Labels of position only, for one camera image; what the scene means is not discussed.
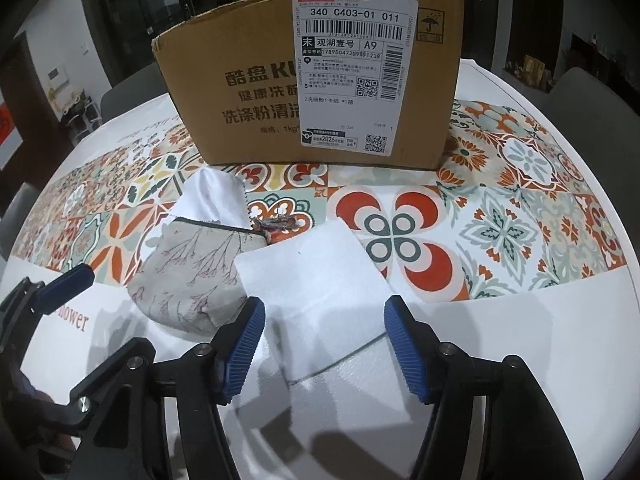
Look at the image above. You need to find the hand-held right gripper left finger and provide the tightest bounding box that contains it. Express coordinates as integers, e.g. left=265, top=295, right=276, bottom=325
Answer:
left=75, top=296, right=267, bottom=480

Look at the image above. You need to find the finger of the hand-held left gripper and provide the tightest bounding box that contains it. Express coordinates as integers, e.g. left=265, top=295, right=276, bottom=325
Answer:
left=0, top=266, right=96, bottom=377
left=50, top=338, right=152, bottom=428

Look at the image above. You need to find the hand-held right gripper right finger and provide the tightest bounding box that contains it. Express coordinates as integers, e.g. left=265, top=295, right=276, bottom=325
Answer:
left=383, top=295, right=576, bottom=480

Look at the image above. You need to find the white towel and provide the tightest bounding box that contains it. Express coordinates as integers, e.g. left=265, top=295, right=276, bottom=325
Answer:
left=234, top=222, right=401, bottom=386

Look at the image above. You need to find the grey floral fabric pouch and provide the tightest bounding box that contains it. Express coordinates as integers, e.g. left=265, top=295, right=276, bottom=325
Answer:
left=129, top=214, right=301, bottom=337

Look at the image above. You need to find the white microfiber cloth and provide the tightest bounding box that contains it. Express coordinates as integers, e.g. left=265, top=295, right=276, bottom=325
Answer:
left=175, top=167, right=252, bottom=232

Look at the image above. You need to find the brown cardboard box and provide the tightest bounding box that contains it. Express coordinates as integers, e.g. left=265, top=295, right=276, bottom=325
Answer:
left=151, top=0, right=468, bottom=171

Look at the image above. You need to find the grey dining chair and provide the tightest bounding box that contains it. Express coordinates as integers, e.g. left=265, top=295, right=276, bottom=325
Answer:
left=0, top=181, right=45, bottom=256
left=100, top=62, right=172, bottom=122
left=542, top=67, right=622, bottom=127

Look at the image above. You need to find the small storage rack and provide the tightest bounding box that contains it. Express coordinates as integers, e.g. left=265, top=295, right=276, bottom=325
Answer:
left=56, top=87, right=104, bottom=137

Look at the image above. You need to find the red wall calendar poster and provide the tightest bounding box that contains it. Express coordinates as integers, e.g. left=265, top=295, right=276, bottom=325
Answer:
left=0, top=100, right=22, bottom=172

